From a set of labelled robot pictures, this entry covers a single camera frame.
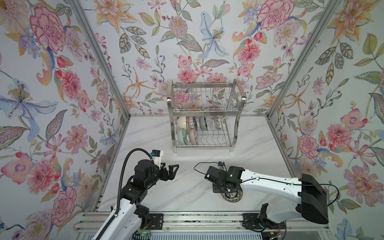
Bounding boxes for black white floral bowl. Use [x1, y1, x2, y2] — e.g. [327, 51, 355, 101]
[221, 190, 243, 203]

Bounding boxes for pale green bowl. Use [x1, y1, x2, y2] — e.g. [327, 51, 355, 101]
[177, 129, 190, 145]

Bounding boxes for cream white bowl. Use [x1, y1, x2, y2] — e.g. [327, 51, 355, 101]
[177, 116, 188, 130]

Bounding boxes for blue geometric red bowl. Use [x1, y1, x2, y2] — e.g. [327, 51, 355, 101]
[187, 116, 198, 131]

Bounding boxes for blue yellow patterned bowl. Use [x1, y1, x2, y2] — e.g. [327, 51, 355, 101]
[213, 116, 223, 130]

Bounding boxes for dark petal pattern bowl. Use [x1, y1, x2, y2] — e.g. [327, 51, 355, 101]
[199, 116, 208, 131]

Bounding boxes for stainless steel dish rack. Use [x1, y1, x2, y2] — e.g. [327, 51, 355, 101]
[167, 79, 247, 153]

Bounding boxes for pink striped bowl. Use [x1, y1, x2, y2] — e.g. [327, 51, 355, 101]
[188, 129, 199, 145]

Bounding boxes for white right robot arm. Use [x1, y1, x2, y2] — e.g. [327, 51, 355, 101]
[205, 166, 329, 228]

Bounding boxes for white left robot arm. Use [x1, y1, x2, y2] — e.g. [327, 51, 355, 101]
[93, 160, 179, 240]

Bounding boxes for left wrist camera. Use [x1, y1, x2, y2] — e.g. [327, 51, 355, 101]
[151, 150, 164, 168]

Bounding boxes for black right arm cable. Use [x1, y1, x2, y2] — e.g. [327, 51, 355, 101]
[193, 161, 341, 208]

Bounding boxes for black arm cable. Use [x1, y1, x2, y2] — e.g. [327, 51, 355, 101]
[193, 161, 341, 208]
[94, 147, 154, 240]

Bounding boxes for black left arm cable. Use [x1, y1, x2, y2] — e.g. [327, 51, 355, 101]
[94, 147, 154, 240]

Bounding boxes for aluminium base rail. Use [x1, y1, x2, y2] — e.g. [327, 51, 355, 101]
[74, 212, 329, 233]

